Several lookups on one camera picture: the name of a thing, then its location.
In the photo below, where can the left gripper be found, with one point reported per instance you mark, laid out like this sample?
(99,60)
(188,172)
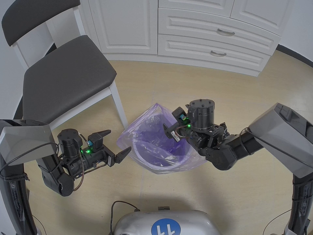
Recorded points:
(94,158)

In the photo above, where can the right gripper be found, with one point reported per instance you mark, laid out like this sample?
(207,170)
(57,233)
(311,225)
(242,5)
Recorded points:
(174,135)

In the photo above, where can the purple plastic bag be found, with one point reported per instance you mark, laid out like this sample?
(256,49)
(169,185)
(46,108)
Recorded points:
(146,121)

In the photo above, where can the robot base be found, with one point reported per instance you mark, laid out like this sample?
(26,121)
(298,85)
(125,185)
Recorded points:
(137,223)

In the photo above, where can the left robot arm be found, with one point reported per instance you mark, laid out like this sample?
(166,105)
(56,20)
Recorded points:
(24,138)

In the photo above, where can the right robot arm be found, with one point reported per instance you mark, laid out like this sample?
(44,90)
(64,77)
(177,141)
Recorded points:
(281,136)

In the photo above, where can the white chair dark grey seat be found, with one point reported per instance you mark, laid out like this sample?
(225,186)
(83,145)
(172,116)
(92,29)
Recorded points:
(68,77)

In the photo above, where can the white wardrobe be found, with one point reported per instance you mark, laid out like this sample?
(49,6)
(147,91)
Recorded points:
(127,16)

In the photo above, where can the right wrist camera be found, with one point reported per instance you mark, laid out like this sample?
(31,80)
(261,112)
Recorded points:
(179,112)

